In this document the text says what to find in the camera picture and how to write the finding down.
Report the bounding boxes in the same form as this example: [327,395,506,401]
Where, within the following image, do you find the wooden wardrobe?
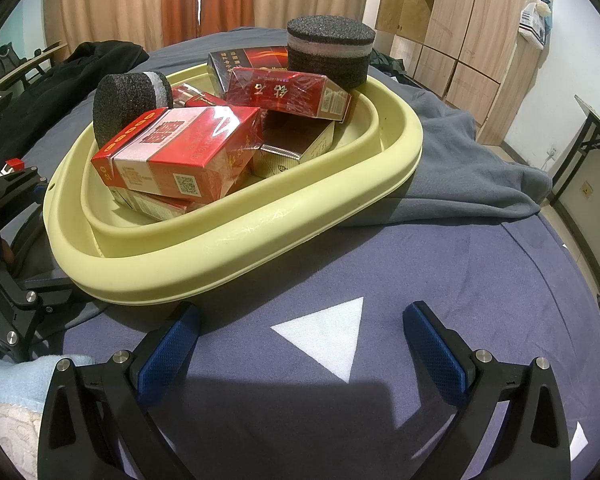
[375,0,556,146]

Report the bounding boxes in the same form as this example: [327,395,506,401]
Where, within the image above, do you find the black jacket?
[10,40,151,161]

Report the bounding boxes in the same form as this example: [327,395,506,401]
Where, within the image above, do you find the silver beige cigarette box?
[252,110,337,179]

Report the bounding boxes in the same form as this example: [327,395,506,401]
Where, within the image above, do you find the red white lantern cigarette box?
[90,106,264,204]

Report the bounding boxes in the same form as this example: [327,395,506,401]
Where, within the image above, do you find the wooden board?
[0,42,68,91]

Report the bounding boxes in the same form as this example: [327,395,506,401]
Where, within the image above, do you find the grey cloth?
[144,27,552,228]

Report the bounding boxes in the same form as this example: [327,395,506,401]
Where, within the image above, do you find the olive clothes pile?
[370,50,405,78]

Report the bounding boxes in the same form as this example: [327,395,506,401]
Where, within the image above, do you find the pale yellow plastic basin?
[42,62,423,307]

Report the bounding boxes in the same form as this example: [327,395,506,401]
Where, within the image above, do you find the white plastic bag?
[517,0,553,48]

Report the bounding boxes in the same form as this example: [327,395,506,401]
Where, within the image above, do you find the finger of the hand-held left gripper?
[0,239,83,362]
[0,166,49,221]

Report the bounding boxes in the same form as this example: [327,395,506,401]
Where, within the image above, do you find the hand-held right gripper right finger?
[402,301,572,480]

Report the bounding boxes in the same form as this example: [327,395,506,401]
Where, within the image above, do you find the red cigarette box white label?
[228,66,353,122]

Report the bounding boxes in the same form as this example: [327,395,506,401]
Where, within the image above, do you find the black foam cylinder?
[286,16,375,93]
[93,71,174,148]

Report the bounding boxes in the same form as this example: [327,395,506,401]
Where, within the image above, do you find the light blue fleece cloth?
[0,351,93,406]

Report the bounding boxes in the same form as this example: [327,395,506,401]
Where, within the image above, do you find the red gold-striped cigarette box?
[172,85,231,110]

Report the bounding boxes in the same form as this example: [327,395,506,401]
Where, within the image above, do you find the beige curtain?
[42,0,375,53]

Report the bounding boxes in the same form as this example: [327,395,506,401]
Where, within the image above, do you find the black-legged folding table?
[550,94,600,301]

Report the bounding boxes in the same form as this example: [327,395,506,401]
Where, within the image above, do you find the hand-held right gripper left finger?
[37,302,201,480]

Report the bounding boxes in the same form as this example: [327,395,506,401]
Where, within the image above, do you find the white quilted fabric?
[0,397,43,480]

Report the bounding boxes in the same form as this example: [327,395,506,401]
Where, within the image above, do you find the purple blanket white triangles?
[60,200,600,480]

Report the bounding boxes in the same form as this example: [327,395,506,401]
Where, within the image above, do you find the red flame-print cigarette box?
[207,46,291,101]

